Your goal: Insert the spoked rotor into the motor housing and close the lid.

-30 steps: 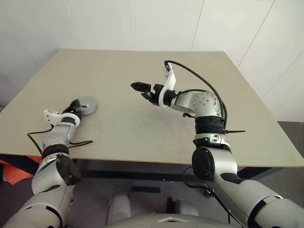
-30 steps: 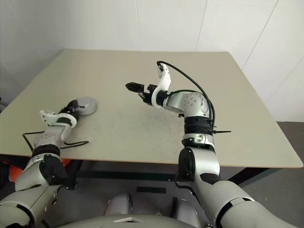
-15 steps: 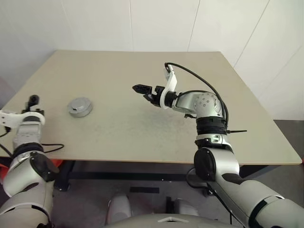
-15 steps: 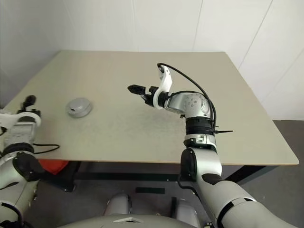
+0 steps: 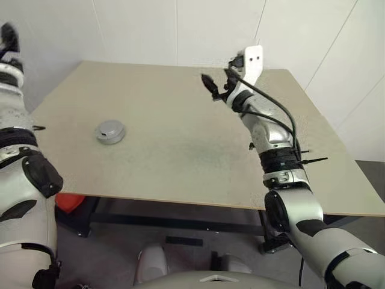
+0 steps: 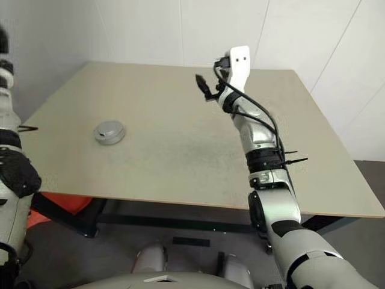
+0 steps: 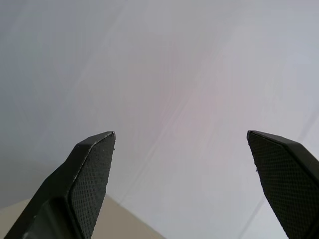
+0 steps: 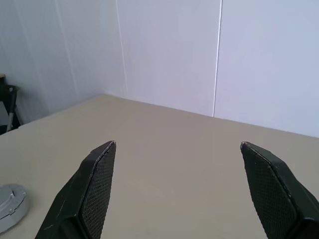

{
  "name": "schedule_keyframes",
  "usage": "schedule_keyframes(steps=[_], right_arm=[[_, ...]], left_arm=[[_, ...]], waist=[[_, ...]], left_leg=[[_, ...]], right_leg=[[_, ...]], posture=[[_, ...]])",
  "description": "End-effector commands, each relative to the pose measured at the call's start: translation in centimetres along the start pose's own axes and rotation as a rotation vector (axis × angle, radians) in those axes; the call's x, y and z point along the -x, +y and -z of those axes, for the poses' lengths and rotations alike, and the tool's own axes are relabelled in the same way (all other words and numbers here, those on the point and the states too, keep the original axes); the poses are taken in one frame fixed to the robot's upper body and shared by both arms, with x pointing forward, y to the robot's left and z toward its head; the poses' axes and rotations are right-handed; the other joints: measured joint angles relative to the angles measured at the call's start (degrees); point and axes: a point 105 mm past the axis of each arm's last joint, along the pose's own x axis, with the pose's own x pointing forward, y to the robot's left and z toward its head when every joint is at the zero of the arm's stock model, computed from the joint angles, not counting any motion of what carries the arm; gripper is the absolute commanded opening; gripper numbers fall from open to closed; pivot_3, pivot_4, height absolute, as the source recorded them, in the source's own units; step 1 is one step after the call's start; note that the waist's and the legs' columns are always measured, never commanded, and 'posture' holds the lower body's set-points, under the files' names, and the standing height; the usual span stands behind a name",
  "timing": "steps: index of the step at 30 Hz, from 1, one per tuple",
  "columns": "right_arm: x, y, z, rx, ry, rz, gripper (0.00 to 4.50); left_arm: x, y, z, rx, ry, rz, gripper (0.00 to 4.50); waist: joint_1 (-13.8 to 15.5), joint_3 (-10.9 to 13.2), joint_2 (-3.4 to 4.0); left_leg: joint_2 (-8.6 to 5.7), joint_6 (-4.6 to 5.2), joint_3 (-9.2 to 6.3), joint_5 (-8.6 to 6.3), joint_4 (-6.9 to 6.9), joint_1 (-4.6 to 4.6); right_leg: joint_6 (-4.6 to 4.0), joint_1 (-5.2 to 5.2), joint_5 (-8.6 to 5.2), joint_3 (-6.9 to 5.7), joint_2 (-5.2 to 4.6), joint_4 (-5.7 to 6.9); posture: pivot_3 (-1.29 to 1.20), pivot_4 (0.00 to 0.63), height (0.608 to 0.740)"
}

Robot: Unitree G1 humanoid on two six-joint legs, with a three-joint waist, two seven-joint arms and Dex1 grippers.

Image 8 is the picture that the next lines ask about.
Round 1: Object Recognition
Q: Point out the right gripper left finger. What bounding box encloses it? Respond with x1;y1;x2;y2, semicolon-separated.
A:
34;140;117;239

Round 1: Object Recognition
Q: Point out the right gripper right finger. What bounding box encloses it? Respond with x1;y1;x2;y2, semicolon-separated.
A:
240;141;319;239

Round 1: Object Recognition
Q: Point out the silver motor stator housing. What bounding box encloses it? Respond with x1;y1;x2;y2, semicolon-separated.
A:
0;183;27;228

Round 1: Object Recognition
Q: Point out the black metal stand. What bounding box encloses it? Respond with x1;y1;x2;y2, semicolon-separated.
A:
0;84;23;136

